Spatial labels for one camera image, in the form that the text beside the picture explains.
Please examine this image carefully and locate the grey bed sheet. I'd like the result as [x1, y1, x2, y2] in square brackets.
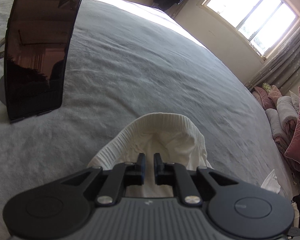
[0, 0, 294, 239]

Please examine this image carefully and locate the small pink cushion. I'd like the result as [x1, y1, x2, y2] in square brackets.
[252, 83, 282, 110]

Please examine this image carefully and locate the folded grey pink quilt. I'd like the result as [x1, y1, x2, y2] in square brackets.
[265, 96, 300, 171]

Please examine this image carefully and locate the black tablet on stand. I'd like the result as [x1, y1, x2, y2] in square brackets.
[3, 0, 82, 123]

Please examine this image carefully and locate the window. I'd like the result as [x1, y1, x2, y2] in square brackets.
[200, 0, 300, 60]

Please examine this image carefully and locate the grey patterned curtain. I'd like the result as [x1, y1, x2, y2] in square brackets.
[245, 27, 300, 94]

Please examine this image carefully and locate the white tissue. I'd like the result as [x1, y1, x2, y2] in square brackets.
[261, 170, 281, 194]

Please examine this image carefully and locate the white garment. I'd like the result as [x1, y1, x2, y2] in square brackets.
[88, 113, 211, 198]

